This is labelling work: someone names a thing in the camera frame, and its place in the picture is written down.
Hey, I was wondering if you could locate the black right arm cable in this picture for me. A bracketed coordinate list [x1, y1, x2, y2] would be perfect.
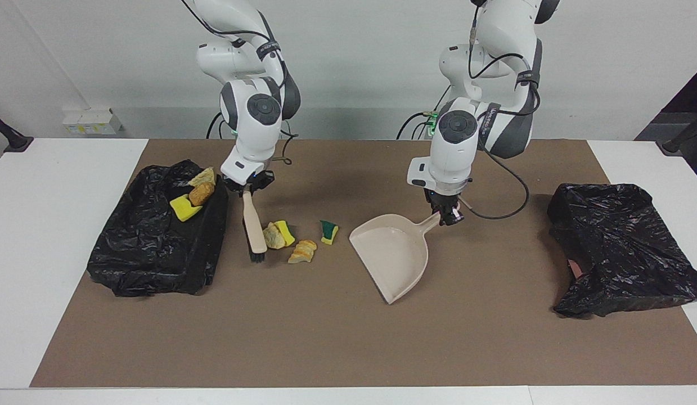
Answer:
[179, 0, 298, 167]

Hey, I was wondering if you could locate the striped croissant piece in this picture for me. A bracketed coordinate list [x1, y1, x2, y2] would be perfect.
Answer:
[287, 240, 318, 264]

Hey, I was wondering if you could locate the black left base cable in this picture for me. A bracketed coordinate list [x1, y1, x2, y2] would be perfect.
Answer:
[396, 87, 456, 140]

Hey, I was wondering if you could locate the beige plastic dustpan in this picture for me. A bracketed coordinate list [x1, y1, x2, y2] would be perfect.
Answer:
[349, 211, 446, 305]

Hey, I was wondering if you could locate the round pale bread chunk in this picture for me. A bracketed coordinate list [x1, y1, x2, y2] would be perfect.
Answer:
[262, 223, 286, 250]

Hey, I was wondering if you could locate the right black trash bag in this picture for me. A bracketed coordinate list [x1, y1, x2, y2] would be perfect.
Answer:
[87, 160, 230, 298]

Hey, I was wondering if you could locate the notched green yellow sponge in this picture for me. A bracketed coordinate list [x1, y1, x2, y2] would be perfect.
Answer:
[169, 194, 204, 222]

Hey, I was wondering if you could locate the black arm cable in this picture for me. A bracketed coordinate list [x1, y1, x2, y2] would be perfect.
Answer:
[458, 0, 543, 221]
[179, 0, 298, 167]

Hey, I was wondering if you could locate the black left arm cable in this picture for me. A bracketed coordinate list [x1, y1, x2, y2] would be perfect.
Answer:
[458, 0, 543, 221]

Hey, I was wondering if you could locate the white wall socket box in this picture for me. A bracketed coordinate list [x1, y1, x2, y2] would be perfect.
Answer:
[62, 108, 123, 136]

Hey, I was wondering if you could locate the black right base cable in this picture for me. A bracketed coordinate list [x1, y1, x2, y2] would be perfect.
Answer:
[206, 109, 236, 140]

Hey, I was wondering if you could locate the beige hand brush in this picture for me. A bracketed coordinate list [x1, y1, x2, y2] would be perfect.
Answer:
[242, 190, 268, 264]

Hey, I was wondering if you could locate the thick yellow green sponge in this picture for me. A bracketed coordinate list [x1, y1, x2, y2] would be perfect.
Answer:
[274, 220, 296, 247]

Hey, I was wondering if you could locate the brown table mat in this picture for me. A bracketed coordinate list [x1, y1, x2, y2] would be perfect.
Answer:
[30, 139, 697, 388]

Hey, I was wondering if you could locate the black base cable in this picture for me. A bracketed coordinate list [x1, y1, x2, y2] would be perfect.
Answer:
[396, 87, 456, 140]
[206, 109, 236, 140]

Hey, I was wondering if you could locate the loose black trash bag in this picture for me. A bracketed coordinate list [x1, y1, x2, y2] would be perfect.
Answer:
[547, 183, 697, 319]

